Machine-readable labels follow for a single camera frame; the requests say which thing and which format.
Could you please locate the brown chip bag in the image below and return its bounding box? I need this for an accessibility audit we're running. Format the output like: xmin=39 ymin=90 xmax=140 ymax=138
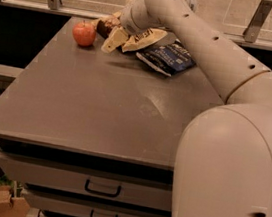
xmin=91 ymin=10 xmax=168 ymax=53

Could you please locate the grey drawer cabinet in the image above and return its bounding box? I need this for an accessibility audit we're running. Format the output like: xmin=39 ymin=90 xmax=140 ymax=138
xmin=0 ymin=26 xmax=221 ymax=217

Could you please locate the red apple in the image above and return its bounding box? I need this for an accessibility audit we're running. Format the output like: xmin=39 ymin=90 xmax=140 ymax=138
xmin=72 ymin=21 xmax=96 ymax=47

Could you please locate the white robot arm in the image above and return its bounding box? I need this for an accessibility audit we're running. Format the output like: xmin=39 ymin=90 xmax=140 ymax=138
xmin=120 ymin=0 xmax=272 ymax=217

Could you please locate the lower grey drawer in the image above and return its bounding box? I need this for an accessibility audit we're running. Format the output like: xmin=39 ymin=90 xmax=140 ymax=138
xmin=22 ymin=188 xmax=168 ymax=217

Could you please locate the upper grey drawer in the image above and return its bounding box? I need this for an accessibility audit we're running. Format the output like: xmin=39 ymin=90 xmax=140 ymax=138
xmin=0 ymin=151 xmax=172 ymax=212

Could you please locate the black upper drawer handle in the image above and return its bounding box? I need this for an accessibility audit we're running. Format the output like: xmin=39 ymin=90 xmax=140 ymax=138
xmin=84 ymin=180 xmax=122 ymax=198

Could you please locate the right metal bracket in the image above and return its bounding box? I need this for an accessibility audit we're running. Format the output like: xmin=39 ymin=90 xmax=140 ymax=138
xmin=242 ymin=0 xmax=272 ymax=43

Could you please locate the blue chip bag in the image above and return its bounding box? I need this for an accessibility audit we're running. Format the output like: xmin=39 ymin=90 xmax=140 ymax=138
xmin=136 ymin=40 xmax=196 ymax=77

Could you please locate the grey drawer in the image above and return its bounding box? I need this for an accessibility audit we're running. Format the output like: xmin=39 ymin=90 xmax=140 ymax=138
xmin=22 ymin=188 xmax=168 ymax=217
xmin=0 ymin=151 xmax=172 ymax=212

